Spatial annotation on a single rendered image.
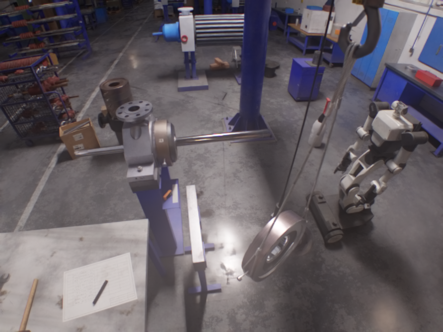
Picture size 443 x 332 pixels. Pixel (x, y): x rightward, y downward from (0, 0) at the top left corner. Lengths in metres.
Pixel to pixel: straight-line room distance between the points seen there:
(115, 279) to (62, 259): 0.40
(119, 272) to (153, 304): 0.87
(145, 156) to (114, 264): 0.72
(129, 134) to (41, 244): 0.97
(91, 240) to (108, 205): 1.38
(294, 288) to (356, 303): 0.59
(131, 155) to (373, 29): 1.46
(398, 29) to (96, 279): 6.39
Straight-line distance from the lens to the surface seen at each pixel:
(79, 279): 1.62
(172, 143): 1.69
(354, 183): 2.37
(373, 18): 0.60
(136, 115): 1.63
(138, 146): 1.64
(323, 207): 2.70
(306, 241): 1.42
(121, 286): 1.49
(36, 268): 1.82
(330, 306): 2.44
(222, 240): 2.48
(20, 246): 1.99
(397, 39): 6.33
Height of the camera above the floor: 2.19
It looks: 44 degrees down
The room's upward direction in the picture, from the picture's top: straight up
